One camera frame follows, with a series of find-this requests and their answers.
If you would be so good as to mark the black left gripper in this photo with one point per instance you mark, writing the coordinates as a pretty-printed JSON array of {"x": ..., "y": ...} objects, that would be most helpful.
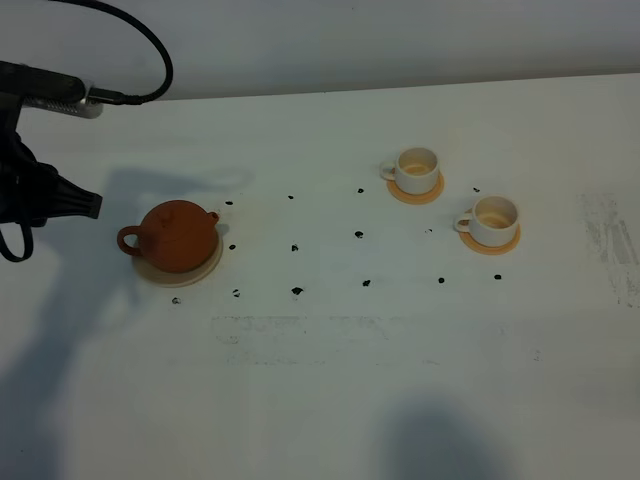
[{"x": 18, "y": 169}]

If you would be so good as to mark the brown clay teapot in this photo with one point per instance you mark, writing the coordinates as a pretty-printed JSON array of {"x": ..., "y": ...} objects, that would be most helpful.
[{"x": 175, "y": 236}]

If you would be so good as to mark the beige round teapot coaster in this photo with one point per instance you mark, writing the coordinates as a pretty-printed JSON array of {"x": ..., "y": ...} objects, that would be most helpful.
[{"x": 159, "y": 278}]

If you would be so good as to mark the far white teacup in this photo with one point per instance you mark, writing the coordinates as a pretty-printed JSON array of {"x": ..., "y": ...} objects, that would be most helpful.
[{"x": 415, "y": 171}]

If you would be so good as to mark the white teacup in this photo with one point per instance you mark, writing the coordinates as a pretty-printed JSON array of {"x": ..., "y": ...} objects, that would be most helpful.
[
  {"x": 415, "y": 171},
  {"x": 492, "y": 221}
]

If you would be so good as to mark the near white teacup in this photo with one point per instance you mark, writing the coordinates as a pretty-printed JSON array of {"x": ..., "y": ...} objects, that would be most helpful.
[{"x": 492, "y": 221}]

